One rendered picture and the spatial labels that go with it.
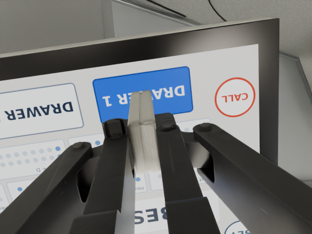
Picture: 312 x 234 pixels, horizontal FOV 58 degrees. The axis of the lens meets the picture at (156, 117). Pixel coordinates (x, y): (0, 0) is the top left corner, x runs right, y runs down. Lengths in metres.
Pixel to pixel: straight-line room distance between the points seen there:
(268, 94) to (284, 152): 1.62
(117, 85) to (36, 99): 0.08
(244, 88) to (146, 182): 0.14
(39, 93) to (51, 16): 0.19
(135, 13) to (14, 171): 1.34
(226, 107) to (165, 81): 0.07
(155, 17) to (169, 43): 1.39
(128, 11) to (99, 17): 1.14
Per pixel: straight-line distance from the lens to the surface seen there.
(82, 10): 0.45
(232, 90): 0.29
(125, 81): 0.27
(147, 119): 0.15
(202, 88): 0.28
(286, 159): 1.92
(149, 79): 0.27
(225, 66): 0.28
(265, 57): 0.29
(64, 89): 0.28
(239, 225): 0.37
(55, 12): 0.46
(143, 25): 1.56
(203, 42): 0.27
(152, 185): 0.32
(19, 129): 0.31
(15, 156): 0.32
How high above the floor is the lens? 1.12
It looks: 21 degrees down
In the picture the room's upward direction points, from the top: 172 degrees clockwise
